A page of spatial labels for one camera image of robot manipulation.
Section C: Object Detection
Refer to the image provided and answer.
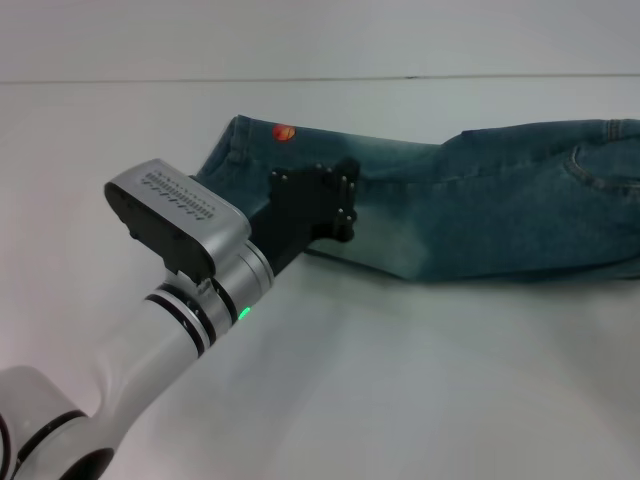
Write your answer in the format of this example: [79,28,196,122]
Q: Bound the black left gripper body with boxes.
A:
[248,156,362,277]

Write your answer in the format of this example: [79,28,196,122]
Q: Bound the blue denim printed shorts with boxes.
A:
[192,114,640,285]

